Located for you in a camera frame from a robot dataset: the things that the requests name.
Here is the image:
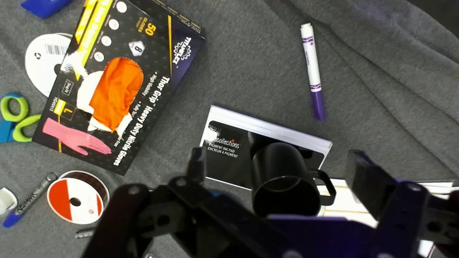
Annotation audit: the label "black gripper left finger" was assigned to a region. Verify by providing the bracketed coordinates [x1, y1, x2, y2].
[185, 146, 208, 189]

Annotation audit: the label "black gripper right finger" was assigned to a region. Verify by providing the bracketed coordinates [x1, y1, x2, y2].
[344, 149, 399, 220]

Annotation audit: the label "black glove box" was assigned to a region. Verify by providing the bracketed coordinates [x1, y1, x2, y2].
[32, 0, 207, 176]

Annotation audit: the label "black mug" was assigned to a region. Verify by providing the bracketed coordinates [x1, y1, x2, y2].
[248, 141, 337, 219]

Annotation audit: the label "purple marker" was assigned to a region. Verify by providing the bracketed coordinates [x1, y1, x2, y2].
[300, 21, 327, 121]

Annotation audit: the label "red white ribbon spool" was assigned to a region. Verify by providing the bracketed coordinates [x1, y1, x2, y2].
[46, 169, 112, 226]

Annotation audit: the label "grey tablecloth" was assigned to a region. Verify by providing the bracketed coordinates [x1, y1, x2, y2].
[0, 0, 459, 258]

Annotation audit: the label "blue pen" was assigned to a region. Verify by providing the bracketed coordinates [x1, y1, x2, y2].
[2, 172, 59, 229]

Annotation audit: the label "white compact disc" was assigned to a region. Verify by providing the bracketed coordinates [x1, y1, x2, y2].
[25, 31, 73, 98]

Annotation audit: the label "green blue scissors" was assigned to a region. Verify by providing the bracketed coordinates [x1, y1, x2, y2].
[0, 91, 42, 144]

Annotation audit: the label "blue utility knife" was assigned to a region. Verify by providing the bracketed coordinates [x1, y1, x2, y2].
[20, 0, 73, 20]

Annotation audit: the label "black tablet white frame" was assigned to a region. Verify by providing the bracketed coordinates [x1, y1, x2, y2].
[200, 104, 334, 192]

